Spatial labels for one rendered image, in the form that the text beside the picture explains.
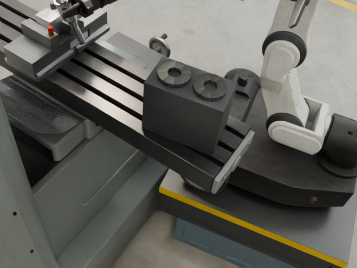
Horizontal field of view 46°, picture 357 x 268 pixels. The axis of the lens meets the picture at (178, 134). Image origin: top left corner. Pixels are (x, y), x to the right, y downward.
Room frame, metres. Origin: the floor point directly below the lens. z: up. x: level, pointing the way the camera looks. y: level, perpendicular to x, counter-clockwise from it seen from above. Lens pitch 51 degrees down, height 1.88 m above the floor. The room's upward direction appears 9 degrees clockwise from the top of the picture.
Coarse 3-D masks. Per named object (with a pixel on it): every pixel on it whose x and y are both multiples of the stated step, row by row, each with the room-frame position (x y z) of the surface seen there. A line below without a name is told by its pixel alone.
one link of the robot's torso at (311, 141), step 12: (312, 108) 1.20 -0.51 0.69; (324, 108) 1.16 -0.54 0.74; (312, 120) 1.19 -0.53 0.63; (324, 120) 1.09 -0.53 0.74; (276, 132) 1.05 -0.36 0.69; (288, 132) 1.04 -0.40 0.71; (300, 132) 1.04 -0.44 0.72; (312, 132) 1.03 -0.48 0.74; (324, 132) 1.05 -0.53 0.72; (288, 144) 1.03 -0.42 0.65; (300, 144) 1.02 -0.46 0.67; (312, 144) 1.01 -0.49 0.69
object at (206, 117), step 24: (168, 72) 0.82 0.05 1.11; (192, 72) 0.84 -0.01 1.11; (144, 96) 0.77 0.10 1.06; (168, 96) 0.75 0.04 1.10; (192, 96) 0.75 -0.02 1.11; (216, 96) 0.75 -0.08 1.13; (144, 120) 0.77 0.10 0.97; (168, 120) 0.75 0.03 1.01; (192, 120) 0.73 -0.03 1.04; (216, 120) 0.71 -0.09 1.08; (192, 144) 0.73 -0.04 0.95; (216, 144) 0.74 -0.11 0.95
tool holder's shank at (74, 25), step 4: (76, 20) 1.03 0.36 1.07; (72, 24) 1.01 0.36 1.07; (76, 24) 1.02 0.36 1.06; (72, 28) 1.02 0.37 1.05; (76, 28) 1.02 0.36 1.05; (76, 32) 1.02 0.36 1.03; (80, 32) 1.03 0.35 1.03; (76, 36) 1.02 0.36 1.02; (80, 36) 1.03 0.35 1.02; (80, 40) 1.03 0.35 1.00; (84, 40) 1.04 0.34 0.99; (80, 44) 1.03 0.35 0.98
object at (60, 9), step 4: (68, 0) 1.00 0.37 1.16; (56, 4) 0.99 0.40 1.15; (60, 4) 0.99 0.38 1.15; (64, 4) 0.99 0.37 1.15; (68, 4) 1.00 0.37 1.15; (72, 4) 1.02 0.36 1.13; (56, 8) 1.00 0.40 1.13; (60, 8) 0.99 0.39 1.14; (64, 8) 0.99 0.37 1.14; (68, 8) 1.00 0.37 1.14; (60, 12) 0.99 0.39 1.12; (72, 16) 1.00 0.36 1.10
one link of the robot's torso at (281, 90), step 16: (272, 48) 1.09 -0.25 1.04; (288, 48) 1.08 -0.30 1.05; (272, 64) 1.08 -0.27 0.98; (288, 64) 1.06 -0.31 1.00; (272, 80) 1.07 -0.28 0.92; (288, 80) 1.11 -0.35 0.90; (272, 96) 1.11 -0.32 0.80; (288, 96) 1.10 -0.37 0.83; (272, 112) 1.11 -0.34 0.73; (288, 112) 1.09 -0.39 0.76; (304, 112) 1.13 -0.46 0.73
